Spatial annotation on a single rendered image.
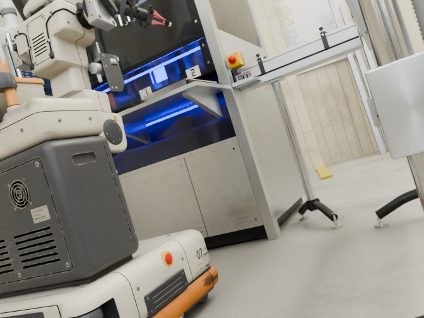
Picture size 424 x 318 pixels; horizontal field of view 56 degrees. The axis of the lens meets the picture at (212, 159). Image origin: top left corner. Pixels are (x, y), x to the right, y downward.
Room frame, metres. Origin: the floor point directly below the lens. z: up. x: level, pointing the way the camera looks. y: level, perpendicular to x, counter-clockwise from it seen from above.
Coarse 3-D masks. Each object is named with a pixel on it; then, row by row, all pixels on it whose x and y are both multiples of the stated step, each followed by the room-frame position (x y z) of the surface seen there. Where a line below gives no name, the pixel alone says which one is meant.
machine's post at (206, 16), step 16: (208, 0) 2.23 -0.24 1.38; (208, 16) 2.18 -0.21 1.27; (208, 32) 2.19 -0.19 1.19; (224, 64) 2.18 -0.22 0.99; (224, 80) 2.19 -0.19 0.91; (224, 96) 2.20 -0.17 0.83; (240, 112) 2.19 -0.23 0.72; (240, 128) 2.19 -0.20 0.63; (240, 144) 2.20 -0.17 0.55; (256, 160) 2.21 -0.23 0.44; (256, 176) 2.19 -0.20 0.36; (256, 192) 2.20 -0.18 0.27; (272, 208) 2.22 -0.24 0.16; (272, 224) 2.18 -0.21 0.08
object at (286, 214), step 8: (296, 208) 2.87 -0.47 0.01; (280, 216) 2.52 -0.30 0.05; (280, 224) 2.48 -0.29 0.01; (232, 232) 2.34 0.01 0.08; (240, 232) 2.32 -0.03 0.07; (248, 232) 2.30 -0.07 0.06; (256, 232) 2.28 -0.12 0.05; (264, 232) 2.26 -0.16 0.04; (208, 240) 2.42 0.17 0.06; (216, 240) 2.39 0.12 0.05; (224, 240) 2.37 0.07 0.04; (232, 240) 2.35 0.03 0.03; (240, 240) 2.33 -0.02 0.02; (208, 248) 2.42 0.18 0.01
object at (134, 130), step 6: (126, 126) 2.26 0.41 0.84; (132, 126) 2.31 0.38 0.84; (138, 126) 2.36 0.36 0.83; (144, 126) 2.42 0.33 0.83; (126, 132) 2.24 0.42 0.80; (132, 132) 2.30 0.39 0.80; (138, 132) 2.34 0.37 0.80; (144, 132) 2.40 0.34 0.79; (132, 138) 2.33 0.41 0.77; (138, 138) 2.34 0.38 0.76; (144, 138) 2.39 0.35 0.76
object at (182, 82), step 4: (180, 80) 1.89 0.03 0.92; (184, 80) 1.88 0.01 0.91; (200, 80) 2.00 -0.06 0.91; (204, 80) 2.05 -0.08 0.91; (172, 84) 1.91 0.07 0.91; (176, 84) 1.90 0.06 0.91; (180, 84) 1.89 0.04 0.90; (184, 84) 1.88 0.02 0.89; (164, 88) 1.93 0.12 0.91; (168, 88) 1.92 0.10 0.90; (172, 88) 1.91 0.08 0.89; (176, 88) 1.90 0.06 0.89; (156, 92) 1.95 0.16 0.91; (160, 92) 1.94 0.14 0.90; (164, 92) 1.93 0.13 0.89; (144, 96) 1.98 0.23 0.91; (148, 96) 1.97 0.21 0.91; (152, 96) 1.96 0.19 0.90; (156, 96) 1.95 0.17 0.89; (144, 100) 1.99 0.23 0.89; (148, 100) 1.98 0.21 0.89
